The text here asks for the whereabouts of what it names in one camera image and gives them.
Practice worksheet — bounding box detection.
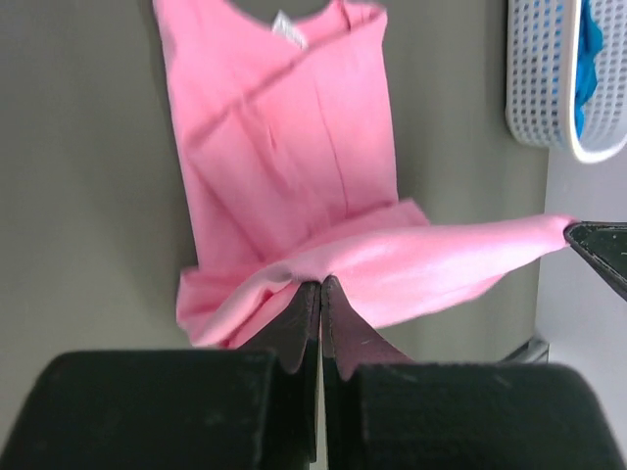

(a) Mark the white plastic basket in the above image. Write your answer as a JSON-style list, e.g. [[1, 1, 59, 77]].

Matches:
[[506, 1, 626, 164]]

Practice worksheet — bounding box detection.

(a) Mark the blue t shirt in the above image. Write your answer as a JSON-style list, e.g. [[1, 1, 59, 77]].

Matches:
[[573, 0, 603, 138]]

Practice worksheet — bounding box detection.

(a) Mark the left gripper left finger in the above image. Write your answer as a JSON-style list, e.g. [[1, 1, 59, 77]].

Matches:
[[240, 282, 319, 463]]

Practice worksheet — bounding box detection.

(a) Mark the pink t shirt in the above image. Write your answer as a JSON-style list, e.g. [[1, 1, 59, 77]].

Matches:
[[153, 1, 571, 348]]

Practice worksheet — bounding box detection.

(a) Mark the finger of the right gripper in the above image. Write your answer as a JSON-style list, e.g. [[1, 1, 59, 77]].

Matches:
[[563, 221, 627, 301]]

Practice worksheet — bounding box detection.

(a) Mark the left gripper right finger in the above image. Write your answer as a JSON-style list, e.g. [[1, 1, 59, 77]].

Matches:
[[320, 276, 414, 469]]

